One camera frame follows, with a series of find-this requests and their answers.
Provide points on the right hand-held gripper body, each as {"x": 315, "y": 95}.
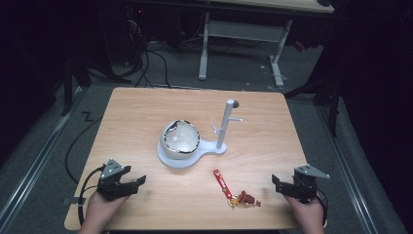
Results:
{"x": 305, "y": 187}

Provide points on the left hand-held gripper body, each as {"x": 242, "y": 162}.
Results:
{"x": 112, "y": 188}

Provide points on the person's left hand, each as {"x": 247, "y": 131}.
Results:
{"x": 99, "y": 213}

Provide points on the person's right hand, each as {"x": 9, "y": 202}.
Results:
{"x": 310, "y": 216}

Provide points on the white stand with pegs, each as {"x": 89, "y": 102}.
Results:
{"x": 224, "y": 130}

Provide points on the dark metal stand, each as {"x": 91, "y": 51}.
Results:
{"x": 69, "y": 87}
{"x": 328, "y": 94}

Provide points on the metal floor rail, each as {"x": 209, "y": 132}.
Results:
{"x": 29, "y": 182}
{"x": 345, "y": 169}

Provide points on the white metal frame desk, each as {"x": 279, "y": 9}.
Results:
{"x": 246, "y": 31}

